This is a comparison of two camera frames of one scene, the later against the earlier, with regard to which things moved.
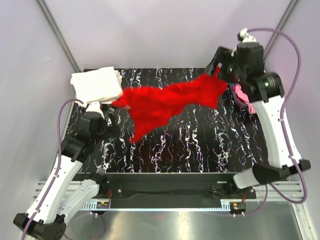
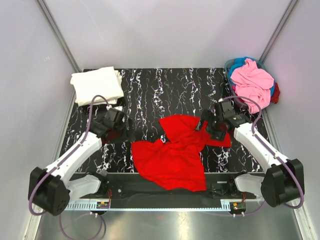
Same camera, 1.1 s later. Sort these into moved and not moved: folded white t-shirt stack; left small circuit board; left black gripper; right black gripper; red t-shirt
Moved: left black gripper; right black gripper; red t-shirt
Not moved: folded white t-shirt stack; left small circuit board
